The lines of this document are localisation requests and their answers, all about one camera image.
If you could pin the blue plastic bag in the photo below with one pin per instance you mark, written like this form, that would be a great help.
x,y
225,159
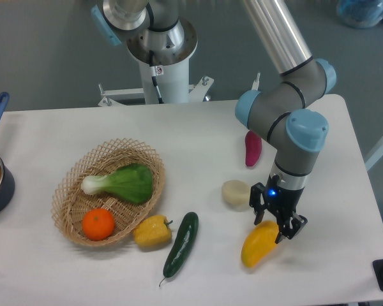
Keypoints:
x,y
360,14

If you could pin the green bok choy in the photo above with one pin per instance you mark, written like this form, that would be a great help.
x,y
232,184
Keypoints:
x,y
132,183

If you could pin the woven wicker basket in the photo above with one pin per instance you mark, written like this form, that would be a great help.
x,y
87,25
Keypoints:
x,y
70,203

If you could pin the purple sweet potato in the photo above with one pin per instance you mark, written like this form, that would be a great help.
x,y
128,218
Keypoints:
x,y
253,148

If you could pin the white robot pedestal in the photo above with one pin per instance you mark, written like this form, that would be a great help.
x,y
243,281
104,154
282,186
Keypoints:
x,y
163,59

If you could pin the yellow bell pepper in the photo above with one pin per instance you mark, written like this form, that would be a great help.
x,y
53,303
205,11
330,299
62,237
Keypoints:
x,y
152,231

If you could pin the orange fruit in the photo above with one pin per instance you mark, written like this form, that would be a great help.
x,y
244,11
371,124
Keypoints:
x,y
98,224

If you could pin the yellow mango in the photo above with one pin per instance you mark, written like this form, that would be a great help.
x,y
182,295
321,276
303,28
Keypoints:
x,y
259,243

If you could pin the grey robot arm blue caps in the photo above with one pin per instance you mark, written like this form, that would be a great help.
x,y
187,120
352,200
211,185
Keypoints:
x,y
282,117

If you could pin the white base frame with bolts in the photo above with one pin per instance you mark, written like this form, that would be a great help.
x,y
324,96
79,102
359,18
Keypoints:
x,y
196,93

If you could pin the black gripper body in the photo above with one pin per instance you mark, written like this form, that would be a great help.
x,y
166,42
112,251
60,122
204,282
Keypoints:
x,y
281,202

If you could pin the beige round bun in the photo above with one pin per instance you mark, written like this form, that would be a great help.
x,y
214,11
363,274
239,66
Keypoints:
x,y
236,192

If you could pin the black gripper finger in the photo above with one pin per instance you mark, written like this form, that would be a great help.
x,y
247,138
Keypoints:
x,y
290,227
257,201

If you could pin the dark green cucumber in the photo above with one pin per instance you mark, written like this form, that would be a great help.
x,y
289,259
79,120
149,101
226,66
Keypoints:
x,y
182,247

